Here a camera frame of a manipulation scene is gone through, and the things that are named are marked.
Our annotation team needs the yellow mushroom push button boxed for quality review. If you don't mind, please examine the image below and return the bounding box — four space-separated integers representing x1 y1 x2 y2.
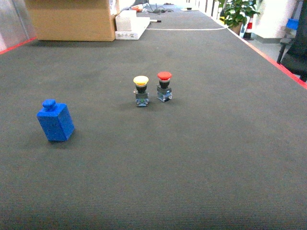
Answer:
133 75 149 106

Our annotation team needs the large cardboard box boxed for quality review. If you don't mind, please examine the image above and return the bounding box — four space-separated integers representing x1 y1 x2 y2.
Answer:
25 0 119 42

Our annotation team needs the blue block part with knob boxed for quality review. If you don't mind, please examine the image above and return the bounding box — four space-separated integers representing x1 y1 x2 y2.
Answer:
36 99 74 141

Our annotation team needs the white flat box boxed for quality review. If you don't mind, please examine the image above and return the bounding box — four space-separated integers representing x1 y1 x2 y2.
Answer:
115 10 150 40

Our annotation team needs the red mushroom push button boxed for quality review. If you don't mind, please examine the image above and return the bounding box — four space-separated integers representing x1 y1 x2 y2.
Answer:
157 71 172 102

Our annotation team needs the green potted plant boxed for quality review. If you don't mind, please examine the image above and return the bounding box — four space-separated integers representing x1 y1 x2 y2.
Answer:
218 0 260 35

